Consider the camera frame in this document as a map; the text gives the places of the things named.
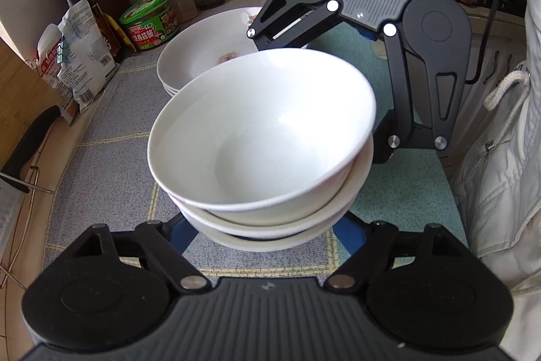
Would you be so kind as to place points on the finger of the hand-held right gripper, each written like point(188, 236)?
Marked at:
point(399, 98)
point(321, 20)

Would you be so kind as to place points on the white quilted jacket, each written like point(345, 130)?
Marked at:
point(498, 196)

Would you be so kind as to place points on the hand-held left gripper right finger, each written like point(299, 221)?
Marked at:
point(351, 236)

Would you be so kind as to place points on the white printed bag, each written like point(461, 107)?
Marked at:
point(84, 65)

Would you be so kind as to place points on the green-lid sauce jar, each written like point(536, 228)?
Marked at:
point(148, 27)

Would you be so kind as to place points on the red white packet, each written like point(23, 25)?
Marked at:
point(48, 65)

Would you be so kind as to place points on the wide white bowl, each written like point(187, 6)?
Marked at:
point(253, 124)

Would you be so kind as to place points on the white floral bowl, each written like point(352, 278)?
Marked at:
point(262, 243)
point(357, 175)

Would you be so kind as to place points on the black binder clip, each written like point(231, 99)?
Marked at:
point(63, 52)

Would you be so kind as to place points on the bamboo cutting board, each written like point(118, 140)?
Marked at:
point(21, 103)

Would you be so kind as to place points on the plaid grey teal table mat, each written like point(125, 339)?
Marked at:
point(105, 158)

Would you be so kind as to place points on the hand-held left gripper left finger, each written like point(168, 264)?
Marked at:
point(184, 236)

